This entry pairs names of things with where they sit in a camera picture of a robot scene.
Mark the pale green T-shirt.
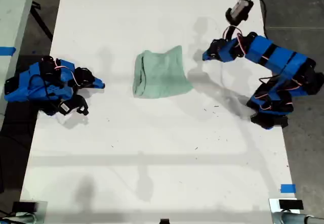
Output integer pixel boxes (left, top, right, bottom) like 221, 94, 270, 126
132, 45, 194, 99

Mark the black stand leg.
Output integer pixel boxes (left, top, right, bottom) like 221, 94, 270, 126
30, 3, 54, 41

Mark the blue tape strip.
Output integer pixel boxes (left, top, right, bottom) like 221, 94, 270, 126
280, 184, 296, 194
0, 46, 17, 56

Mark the pale side table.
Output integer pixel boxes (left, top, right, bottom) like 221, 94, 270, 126
0, 0, 37, 130

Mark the small black box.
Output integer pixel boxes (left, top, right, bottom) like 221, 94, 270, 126
12, 201, 38, 212
279, 200, 304, 210

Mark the white mounting plate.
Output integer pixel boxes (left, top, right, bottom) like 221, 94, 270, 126
268, 198, 304, 213

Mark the black camera box white label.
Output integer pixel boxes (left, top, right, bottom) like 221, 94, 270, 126
58, 98, 79, 115

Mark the black camera box grey face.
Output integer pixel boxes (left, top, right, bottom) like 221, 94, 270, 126
225, 0, 254, 25

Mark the grey metal bracket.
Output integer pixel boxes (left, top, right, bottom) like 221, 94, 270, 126
272, 210, 324, 224
0, 212, 36, 224

